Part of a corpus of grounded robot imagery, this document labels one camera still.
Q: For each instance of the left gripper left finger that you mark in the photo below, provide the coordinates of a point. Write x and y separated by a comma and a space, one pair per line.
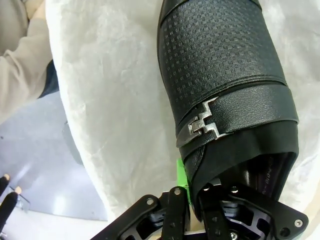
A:
175, 220

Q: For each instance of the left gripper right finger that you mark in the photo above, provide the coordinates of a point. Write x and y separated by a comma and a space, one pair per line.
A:
250, 207

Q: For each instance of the white tissue paper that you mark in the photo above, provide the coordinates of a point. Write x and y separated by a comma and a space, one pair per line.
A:
112, 87

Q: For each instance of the black leather buckle shoe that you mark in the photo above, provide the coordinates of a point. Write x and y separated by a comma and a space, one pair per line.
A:
212, 62

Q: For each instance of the person left forearm beige sleeve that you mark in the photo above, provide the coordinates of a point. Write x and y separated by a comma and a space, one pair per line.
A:
12, 6

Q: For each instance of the person left hand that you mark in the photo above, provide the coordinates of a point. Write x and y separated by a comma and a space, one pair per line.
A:
37, 12

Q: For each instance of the person in beige sweater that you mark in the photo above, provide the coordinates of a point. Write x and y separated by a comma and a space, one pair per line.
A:
22, 65

